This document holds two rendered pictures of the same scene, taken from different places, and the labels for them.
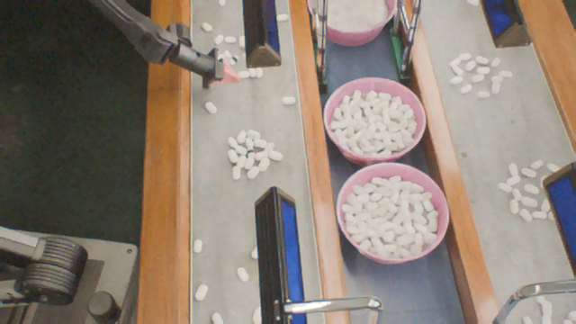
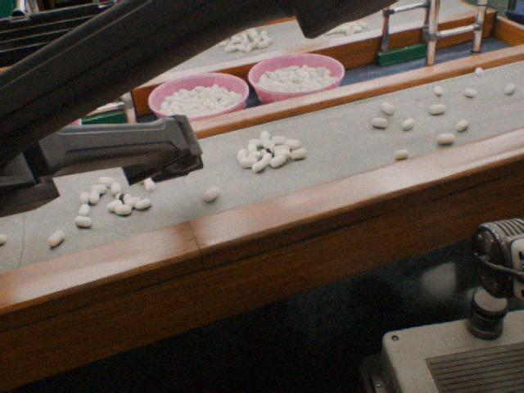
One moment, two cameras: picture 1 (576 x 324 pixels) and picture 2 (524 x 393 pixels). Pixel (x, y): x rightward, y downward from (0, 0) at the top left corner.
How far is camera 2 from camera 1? 1.79 m
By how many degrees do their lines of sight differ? 68
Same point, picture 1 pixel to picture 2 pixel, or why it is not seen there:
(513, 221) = (274, 46)
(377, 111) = (185, 103)
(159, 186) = (352, 191)
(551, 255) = (293, 35)
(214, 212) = (354, 159)
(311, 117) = (209, 123)
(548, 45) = not seen: hidden behind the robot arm
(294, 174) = (278, 128)
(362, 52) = not seen: hidden behind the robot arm
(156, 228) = (406, 177)
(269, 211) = not seen: outside the picture
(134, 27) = (169, 126)
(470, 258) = (318, 46)
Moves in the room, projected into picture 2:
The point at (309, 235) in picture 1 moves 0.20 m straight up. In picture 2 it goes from (341, 108) to (341, 30)
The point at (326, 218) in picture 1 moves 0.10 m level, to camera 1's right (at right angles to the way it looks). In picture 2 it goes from (322, 95) to (307, 80)
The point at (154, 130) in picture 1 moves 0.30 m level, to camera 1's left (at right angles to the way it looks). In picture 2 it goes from (269, 221) to (341, 345)
